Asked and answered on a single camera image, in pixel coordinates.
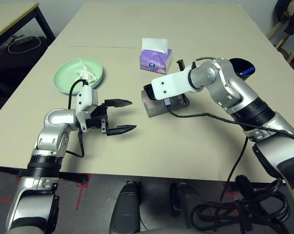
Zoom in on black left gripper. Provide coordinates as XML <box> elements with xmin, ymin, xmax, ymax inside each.
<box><xmin>86</xmin><ymin>98</ymin><xmax>137</xmax><ymax>137</ymax></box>

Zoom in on grey glasses case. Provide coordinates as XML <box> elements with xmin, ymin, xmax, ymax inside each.
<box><xmin>140</xmin><ymin>89</ymin><xmax>190</xmax><ymax>118</ymax></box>

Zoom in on black sunglasses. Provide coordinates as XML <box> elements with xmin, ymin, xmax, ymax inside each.
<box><xmin>143</xmin><ymin>83</ymin><xmax>155</xmax><ymax>100</ymax></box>

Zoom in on light green plate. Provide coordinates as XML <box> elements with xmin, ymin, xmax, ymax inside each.
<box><xmin>53</xmin><ymin>57</ymin><xmax>105</xmax><ymax>95</ymax></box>

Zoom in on purple tissue pack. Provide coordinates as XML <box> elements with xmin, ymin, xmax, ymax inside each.
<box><xmin>139</xmin><ymin>48</ymin><xmax>173</xmax><ymax>75</ymax></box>

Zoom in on white pop-up tissue sheet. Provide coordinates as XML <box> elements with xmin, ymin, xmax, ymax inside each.
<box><xmin>141</xmin><ymin>38</ymin><xmax>168</xmax><ymax>54</ymax></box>

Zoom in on black cup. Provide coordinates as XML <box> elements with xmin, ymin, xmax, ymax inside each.
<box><xmin>228</xmin><ymin>58</ymin><xmax>256</xmax><ymax>81</ymax></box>

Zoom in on blue marker pen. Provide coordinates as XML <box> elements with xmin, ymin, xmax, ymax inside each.
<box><xmin>239</xmin><ymin>67</ymin><xmax>255</xmax><ymax>76</ymax></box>

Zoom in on dark grey robot left leg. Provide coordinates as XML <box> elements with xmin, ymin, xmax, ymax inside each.
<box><xmin>108</xmin><ymin>181</ymin><xmax>141</xmax><ymax>234</ymax></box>

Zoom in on dark grey robot leg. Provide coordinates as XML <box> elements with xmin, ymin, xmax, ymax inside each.
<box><xmin>108</xmin><ymin>181</ymin><xmax>141</xmax><ymax>234</ymax></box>
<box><xmin>170</xmin><ymin>182</ymin><xmax>203</xmax><ymax>230</ymax></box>

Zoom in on wooden stool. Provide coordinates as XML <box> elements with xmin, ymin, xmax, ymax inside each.
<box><xmin>267</xmin><ymin>4</ymin><xmax>294</xmax><ymax>64</ymax></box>

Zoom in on dark grey robot right leg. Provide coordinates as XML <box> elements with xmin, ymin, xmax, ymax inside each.
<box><xmin>170</xmin><ymin>182</ymin><xmax>203</xmax><ymax>230</ymax></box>

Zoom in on grey power adapter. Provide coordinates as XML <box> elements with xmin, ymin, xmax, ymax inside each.
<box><xmin>14</xmin><ymin>35</ymin><xmax>30</xmax><ymax>44</ymax></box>

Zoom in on small wooden side table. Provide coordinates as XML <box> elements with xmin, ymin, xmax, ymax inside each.
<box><xmin>0</xmin><ymin>2</ymin><xmax>56</xmax><ymax>47</ymax></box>

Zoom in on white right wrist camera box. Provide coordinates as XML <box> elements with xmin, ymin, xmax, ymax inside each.
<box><xmin>151</xmin><ymin>69</ymin><xmax>195</xmax><ymax>101</ymax></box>

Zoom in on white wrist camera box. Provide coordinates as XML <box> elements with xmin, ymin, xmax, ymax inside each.
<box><xmin>151</xmin><ymin>69</ymin><xmax>195</xmax><ymax>101</ymax></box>
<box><xmin>75</xmin><ymin>85</ymin><xmax>98</xmax><ymax>132</ymax></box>

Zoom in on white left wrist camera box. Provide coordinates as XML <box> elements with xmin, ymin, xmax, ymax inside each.
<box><xmin>75</xmin><ymin>85</ymin><xmax>98</xmax><ymax>132</ymax></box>

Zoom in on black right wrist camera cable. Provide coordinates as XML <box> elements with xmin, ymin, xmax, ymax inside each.
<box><xmin>164</xmin><ymin>97</ymin><xmax>294</xmax><ymax>191</ymax></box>

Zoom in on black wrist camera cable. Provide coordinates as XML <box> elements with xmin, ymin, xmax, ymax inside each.
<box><xmin>65</xmin><ymin>79</ymin><xmax>89</xmax><ymax>158</ymax></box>
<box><xmin>164</xmin><ymin>97</ymin><xmax>294</xmax><ymax>191</ymax></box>

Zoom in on black left wrist camera cable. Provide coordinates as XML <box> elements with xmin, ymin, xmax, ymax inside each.
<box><xmin>65</xmin><ymin>79</ymin><xmax>89</xmax><ymax>158</ymax></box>

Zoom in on black cable bundle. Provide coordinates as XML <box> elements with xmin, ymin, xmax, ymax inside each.
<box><xmin>188</xmin><ymin>175</ymin><xmax>294</xmax><ymax>234</ymax></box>

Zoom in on thin white cable loop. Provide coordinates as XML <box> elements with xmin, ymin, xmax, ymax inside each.
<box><xmin>7</xmin><ymin>35</ymin><xmax>41</xmax><ymax>54</ymax></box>

